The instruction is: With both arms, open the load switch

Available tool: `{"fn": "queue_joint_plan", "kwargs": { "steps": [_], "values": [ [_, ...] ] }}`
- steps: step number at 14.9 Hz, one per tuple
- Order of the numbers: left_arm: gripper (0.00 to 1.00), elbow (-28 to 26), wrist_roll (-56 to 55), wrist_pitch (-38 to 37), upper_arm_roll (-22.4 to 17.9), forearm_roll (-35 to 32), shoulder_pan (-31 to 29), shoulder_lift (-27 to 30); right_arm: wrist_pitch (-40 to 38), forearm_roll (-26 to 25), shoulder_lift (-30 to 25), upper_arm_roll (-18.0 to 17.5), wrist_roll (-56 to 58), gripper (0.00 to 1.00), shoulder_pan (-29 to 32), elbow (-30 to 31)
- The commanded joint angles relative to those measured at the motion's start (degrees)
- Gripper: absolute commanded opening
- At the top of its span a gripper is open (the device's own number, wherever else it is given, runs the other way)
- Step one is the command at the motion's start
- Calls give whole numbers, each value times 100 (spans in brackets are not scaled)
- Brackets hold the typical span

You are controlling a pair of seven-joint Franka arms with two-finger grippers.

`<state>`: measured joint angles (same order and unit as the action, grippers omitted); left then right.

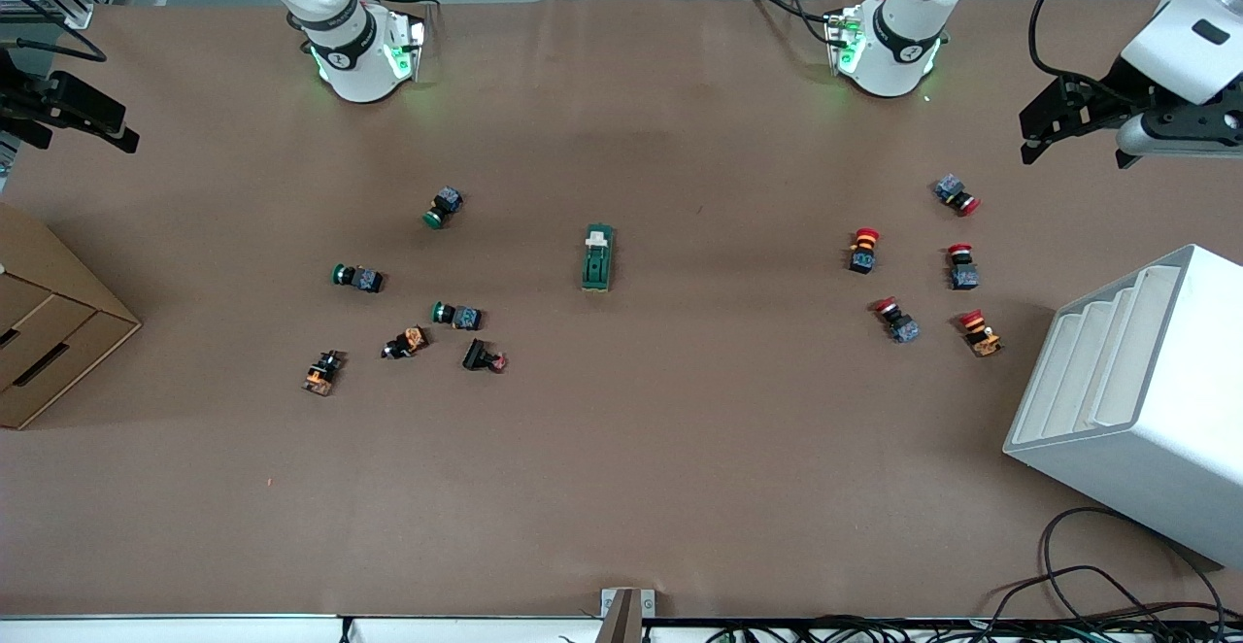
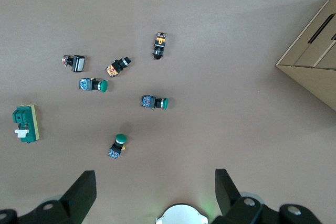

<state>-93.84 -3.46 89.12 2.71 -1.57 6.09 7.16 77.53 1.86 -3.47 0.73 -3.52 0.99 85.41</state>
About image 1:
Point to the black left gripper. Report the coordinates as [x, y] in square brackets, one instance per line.
[1104, 92]

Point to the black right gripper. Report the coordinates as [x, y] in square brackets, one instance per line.
[21, 98]

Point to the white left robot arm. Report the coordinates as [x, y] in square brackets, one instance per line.
[903, 41]

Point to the red mushroom button blue block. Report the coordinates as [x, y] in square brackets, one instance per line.
[898, 321]
[955, 192]
[962, 269]

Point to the brown cardboard box with slots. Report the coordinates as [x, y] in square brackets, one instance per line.
[58, 322]

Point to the red mushroom button orange block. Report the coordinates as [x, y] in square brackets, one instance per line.
[979, 332]

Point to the green mushroom pushbutton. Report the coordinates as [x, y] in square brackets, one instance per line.
[460, 316]
[361, 279]
[444, 206]

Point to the white stepped storage bin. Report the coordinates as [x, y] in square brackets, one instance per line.
[1146, 449]

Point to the brown table cover mat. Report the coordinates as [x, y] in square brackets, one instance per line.
[680, 478]

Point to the black button switch orange block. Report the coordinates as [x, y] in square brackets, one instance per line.
[321, 374]

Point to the black selector switch orange block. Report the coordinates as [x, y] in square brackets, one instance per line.
[408, 341]

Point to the black red switch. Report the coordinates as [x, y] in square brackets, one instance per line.
[478, 355]

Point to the white table edge rail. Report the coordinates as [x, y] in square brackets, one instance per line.
[194, 630]

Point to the grey metal edge bracket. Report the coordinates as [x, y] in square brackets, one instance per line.
[626, 614]

